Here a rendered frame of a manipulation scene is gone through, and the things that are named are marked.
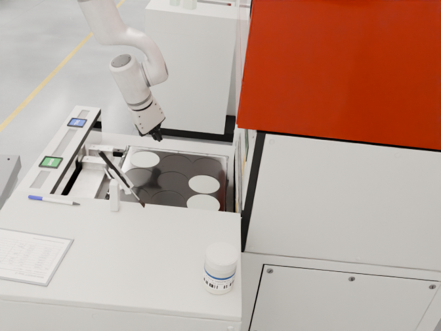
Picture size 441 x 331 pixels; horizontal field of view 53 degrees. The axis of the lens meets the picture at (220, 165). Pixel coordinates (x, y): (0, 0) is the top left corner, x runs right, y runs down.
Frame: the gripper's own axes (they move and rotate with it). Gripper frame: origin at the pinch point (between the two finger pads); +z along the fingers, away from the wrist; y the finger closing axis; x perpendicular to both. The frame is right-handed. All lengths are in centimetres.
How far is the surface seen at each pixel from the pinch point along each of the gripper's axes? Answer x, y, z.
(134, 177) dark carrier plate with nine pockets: 7.2, 15.7, 1.6
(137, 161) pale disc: -0.3, 10.2, 4.1
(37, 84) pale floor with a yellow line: -273, -18, 116
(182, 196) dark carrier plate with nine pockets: 23.8, 10.0, 4.2
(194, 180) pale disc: 19.6, 2.3, 7.6
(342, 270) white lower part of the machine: 69, -9, 26
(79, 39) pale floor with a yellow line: -373, -104, 156
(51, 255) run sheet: 31, 47, -21
